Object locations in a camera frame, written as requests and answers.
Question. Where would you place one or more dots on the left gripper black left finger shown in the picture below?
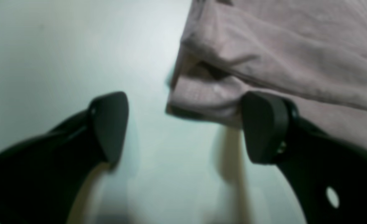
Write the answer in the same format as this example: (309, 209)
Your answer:
(41, 177)

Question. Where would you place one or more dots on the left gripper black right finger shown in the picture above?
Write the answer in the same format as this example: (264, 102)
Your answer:
(328, 175)

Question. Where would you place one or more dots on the mauve pink t-shirt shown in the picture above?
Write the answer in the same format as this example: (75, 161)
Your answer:
(313, 52)

